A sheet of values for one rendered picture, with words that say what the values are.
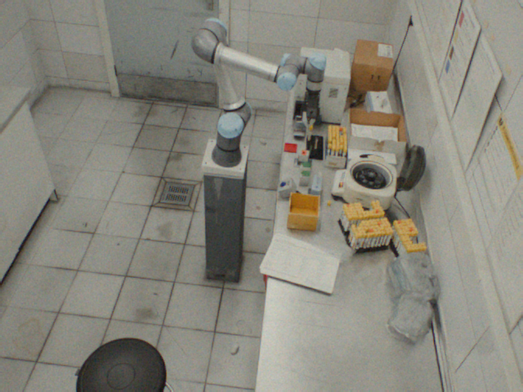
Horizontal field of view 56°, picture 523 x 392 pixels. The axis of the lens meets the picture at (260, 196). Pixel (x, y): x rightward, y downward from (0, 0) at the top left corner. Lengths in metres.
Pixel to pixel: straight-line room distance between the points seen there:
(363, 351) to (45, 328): 1.84
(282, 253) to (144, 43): 2.58
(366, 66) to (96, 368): 2.16
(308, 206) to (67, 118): 2.65
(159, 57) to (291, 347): 2.94
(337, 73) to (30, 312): 2.16
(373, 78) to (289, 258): 1.43
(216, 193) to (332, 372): 1.11
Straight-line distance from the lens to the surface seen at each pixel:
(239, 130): 2.33
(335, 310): 2.00
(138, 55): 4.32
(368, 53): 3.21
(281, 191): 2.31
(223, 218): 2.66
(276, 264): 2.07
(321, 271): 2.08
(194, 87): 4.33
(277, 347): 1.89
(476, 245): 1.75
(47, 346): 3.03
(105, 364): 2.15
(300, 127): 2.72
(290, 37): 4.06
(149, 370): 2.11
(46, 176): 3.52
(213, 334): 2.91
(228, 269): 3.00
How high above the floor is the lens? 2.53
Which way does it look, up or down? 45 degrees down
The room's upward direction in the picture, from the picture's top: 5 degrees clockwise
